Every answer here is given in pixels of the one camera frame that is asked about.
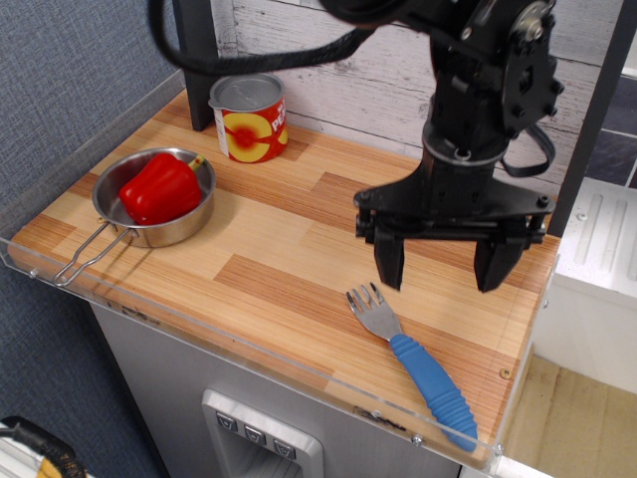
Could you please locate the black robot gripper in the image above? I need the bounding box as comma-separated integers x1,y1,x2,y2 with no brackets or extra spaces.
354,94,556,293

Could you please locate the blue handled metal fork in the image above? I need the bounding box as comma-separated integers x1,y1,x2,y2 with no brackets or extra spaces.
345,283,478,453

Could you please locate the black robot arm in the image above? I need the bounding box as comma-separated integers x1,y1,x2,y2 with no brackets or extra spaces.
324,1,563,292

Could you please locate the grey cabinet with dispenser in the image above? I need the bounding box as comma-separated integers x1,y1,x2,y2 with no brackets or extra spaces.
93,306,461,477

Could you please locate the white appliance at right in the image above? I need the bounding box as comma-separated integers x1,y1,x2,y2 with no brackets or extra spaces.
531,178,636,392

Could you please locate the red yellow tin can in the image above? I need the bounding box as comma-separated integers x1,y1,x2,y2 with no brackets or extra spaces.
208,73,289,163

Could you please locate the red bell pepper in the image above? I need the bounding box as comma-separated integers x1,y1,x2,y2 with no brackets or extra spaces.
118,152,206,225

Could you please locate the black braided cable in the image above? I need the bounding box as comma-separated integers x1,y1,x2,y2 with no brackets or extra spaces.
146,0,377,78

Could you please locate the dark right frame post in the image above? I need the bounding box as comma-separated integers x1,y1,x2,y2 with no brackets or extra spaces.
547,1,636,237

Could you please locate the dark frame post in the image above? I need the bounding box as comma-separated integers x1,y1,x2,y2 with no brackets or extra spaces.
172,0,218,131
547,1,636,237

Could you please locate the dark left frame post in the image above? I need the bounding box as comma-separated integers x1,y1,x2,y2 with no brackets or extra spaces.
172,0,218,131

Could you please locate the black yellow cable bundle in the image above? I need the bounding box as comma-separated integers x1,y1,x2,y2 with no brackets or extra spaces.
0,415,91,478

